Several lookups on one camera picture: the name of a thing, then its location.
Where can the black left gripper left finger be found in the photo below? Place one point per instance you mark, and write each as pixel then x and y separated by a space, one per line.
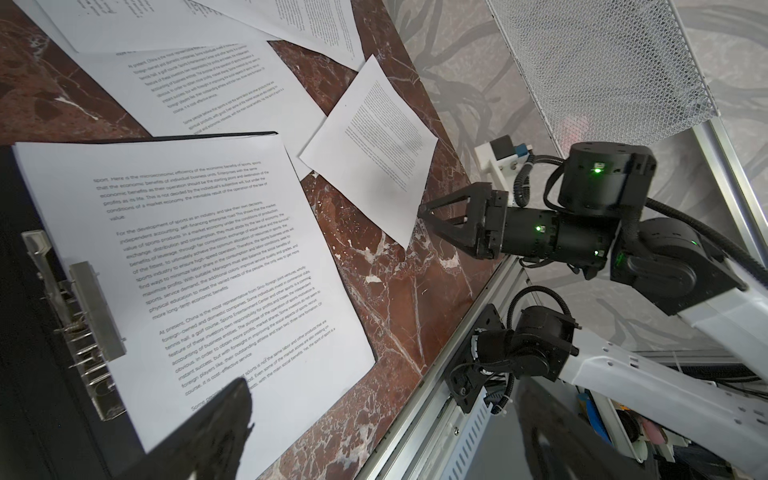
pixel 209 445

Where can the white wire mesh basket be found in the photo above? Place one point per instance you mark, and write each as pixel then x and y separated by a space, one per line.
pixel 615 71

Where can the metal folder clip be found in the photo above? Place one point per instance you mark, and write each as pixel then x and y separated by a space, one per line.
pixel 85 322

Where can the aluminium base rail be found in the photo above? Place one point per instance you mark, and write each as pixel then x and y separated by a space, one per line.
pixel 432 438

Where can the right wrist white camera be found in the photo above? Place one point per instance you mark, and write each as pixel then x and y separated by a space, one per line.
pixel 498 161

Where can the white black file folder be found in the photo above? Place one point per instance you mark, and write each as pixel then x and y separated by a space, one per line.
pixel 36 360

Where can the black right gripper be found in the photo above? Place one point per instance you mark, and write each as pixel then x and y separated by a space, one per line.
pixel 535 234

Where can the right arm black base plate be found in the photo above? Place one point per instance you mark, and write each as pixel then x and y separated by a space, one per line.
pixel 463 375

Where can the printed paper sheet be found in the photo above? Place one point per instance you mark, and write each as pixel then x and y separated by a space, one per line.
pixel 214 267
pixel 219 89
pixel 327 27
pixel 376 151
pixel 112 26

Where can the aluminium cage frame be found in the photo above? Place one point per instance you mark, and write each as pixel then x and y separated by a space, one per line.
pixel 732 181

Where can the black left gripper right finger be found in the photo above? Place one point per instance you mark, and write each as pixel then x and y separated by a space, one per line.
pixel 558 445

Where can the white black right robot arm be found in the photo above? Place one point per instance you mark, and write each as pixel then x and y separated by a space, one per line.
pixel 592 211

